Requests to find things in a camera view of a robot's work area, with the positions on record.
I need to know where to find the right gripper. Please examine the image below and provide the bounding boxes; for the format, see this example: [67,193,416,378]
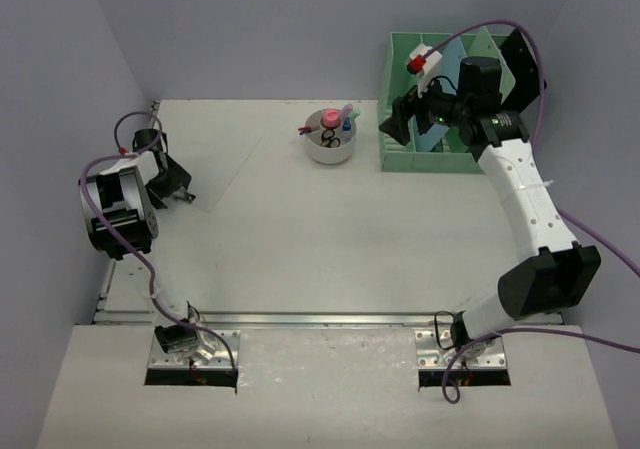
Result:
[381,71,472,148]

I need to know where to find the small clear spray bottle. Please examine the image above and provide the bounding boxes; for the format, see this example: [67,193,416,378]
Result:
[341,117,351,144]

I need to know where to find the purple highlighter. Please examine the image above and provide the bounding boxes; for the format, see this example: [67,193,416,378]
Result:
[340,103,353,119]

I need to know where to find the pink glue bottle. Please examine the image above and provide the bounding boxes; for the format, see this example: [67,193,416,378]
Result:
[321,109,341,129]

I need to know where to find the black handled scissors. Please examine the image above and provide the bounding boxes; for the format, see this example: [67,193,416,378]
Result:
[320,128,341,148]

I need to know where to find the blue clipboard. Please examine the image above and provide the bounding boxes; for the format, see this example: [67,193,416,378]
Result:
[407,37,466,152]

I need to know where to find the green clipboard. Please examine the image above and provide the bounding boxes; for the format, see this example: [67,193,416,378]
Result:
[459,28,515,112]

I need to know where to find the black clipboard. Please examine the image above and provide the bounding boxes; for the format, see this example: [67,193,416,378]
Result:
[499,29,540,113]

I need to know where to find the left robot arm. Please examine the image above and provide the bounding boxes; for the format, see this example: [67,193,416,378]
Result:
[79,128,208,362]

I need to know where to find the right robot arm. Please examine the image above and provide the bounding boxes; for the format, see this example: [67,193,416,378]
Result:
[379,55,601,362]

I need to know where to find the white round desk organizer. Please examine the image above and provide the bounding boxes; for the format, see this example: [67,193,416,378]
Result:
[300,108,357,165]

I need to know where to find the green file rack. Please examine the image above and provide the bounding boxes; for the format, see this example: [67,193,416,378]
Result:
[377,29,515,174]

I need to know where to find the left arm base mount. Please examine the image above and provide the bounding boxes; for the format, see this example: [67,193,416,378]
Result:
[144,325,240,388]

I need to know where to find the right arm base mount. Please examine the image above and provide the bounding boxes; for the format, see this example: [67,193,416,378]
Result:
[414,325,511,388]

